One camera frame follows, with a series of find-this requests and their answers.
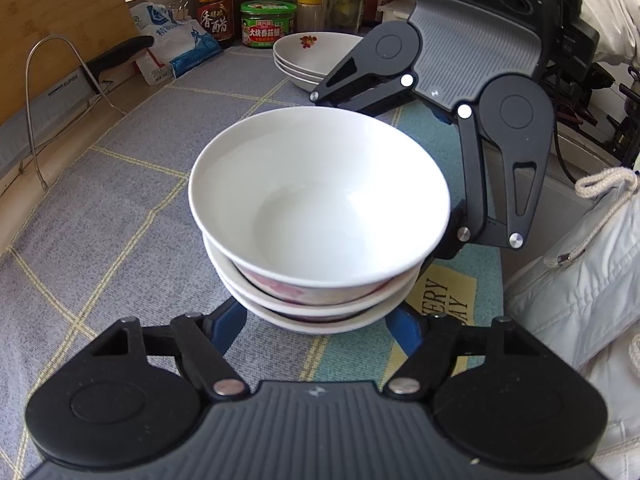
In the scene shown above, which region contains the white bowl with pink flower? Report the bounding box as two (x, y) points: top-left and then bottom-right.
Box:
(203, 236), (420, 322)

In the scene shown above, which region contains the plain white bowl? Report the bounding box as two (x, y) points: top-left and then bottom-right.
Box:
(189, 106), (450, 294)

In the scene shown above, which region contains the white plate with fruit print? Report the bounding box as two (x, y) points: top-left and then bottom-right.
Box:
(272, 32), (361, 76)

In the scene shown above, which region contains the right hand white glove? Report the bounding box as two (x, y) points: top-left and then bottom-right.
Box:
(580, 0), (639, 68)

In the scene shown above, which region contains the teal towel mat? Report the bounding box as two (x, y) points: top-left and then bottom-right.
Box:
(299, 103), (503, 385)

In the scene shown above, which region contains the white plastic seasoning box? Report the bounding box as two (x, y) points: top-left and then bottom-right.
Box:
(378, 0), (414, 23)

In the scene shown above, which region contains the grey checked cloth mat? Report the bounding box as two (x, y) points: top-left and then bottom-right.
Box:
(0, 46), (407, 480)

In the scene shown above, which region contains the clear glass bottle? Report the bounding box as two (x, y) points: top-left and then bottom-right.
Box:
(326, 0), (364, 35)

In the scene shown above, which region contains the yellow lid spice jar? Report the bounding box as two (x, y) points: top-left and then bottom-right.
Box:
(295, 0), (324, 32)

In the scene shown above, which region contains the white jacket sleeve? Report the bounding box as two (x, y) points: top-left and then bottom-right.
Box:
(504, 168), (639, 479)

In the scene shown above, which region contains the green mushroom sauce jar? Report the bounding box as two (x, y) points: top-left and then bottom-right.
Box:
(240, 0), (297, 49)

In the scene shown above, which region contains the dark vinegar bottle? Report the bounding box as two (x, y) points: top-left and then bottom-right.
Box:
(196, 0), (234, 48)

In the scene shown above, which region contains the blue white salt bag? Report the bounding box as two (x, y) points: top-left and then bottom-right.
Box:
(130, 1), (222, 86)

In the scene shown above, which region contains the metal binder clip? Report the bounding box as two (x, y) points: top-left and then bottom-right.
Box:
(166, 0), (192, 22)

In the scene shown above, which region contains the wooden cutting board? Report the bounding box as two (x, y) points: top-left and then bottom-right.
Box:
(1, 0), (138, 120)

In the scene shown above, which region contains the kitchen cleaver black handle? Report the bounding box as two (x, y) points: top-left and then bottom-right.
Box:
(1, 35), (154, 177)

